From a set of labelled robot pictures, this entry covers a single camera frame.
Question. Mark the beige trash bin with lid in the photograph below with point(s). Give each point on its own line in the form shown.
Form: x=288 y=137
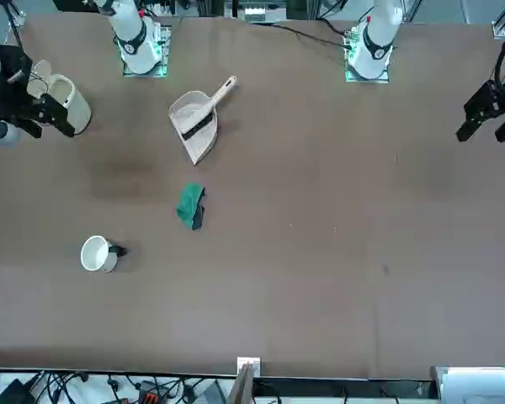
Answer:
x=78 y=105

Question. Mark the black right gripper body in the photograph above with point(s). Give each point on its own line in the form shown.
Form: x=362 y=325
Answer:
x=8 y=90

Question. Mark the translucent plastic box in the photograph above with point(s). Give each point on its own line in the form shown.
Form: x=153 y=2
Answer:
x=475 y=385

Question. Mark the white table edge bracket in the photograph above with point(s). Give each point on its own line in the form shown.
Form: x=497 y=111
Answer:
x=249 y=363

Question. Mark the green microfibre cloth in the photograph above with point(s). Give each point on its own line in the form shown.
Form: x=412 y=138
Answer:
x=187 y=202

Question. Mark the black table frame rail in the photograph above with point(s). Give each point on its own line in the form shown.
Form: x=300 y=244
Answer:
x=341 y=384

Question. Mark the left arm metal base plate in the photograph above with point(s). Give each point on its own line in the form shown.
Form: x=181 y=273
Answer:
x=349 y=76

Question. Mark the beige hand brush black bristles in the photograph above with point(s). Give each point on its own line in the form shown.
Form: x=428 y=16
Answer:
x=223 y=90

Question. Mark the brown wooden board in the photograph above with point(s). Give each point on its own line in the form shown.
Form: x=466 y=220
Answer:
x=240 y=387

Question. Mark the grey power brick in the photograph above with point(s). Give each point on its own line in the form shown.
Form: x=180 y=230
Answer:
x=212 y=393

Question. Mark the beige plastic dustpan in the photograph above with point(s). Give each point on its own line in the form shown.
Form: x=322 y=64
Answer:
x=198 y=147

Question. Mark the black box with orange connectors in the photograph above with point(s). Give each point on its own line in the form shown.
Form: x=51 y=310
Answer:
x=147 y=397

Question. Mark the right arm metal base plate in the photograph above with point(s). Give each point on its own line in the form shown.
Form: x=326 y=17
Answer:
x=164 y=46

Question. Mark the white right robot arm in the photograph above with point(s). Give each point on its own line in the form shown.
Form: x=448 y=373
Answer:
x=134 y=25

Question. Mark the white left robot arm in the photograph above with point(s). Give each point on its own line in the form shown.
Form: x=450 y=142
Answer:
x=381 y=25

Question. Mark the small aluminium corner bracket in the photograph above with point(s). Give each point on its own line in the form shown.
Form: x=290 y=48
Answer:
x=17 y=19

